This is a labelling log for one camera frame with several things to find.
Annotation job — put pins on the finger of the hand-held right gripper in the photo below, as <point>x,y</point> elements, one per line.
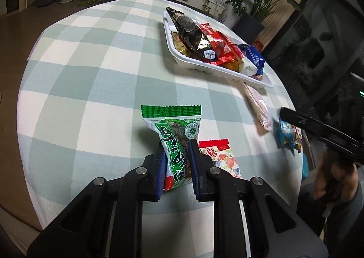
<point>312,127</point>

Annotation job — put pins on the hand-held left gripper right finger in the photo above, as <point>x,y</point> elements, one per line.
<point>194,169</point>

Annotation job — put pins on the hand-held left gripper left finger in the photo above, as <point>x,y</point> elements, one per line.
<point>162,172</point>

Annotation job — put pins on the light blue cartoon snack packet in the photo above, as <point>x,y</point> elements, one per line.
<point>287,133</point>

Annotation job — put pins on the white floral snack packet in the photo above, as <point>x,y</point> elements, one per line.
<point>221,158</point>

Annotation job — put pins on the green snack packet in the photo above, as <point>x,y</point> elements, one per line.
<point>173,133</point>

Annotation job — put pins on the pink snack packet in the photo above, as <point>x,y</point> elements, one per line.
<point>260,110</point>

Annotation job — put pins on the dark blue snack packet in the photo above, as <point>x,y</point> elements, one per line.
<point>254,57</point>

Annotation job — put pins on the white foam tray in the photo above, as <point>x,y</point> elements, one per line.
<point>199,69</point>

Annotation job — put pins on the narrow red snack packet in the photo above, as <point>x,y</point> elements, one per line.
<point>231,51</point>

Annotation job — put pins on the black snack packet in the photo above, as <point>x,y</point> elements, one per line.
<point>193,33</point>

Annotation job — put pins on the large red snack bag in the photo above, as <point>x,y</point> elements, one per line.
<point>210,32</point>

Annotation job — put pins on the person's right forearm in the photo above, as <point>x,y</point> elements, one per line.
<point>349,218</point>

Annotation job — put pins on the person's right hand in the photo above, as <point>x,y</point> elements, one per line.
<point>338,172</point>

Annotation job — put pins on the cyan plastic object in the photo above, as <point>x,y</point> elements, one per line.
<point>305,165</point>

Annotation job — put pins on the dark glass cabinet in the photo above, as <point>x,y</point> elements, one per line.
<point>312,47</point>

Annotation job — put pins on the small red box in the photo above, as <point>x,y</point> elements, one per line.
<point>258,45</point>

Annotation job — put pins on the green checkered tablecloth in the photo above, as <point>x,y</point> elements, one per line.
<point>99,76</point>

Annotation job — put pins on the large-leaf plant in dark pot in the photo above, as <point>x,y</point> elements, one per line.
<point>250,26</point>

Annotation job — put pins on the small bushy potted plant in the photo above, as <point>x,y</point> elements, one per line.
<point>236,3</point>

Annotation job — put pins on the beige sofa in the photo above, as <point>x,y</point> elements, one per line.
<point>17,232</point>

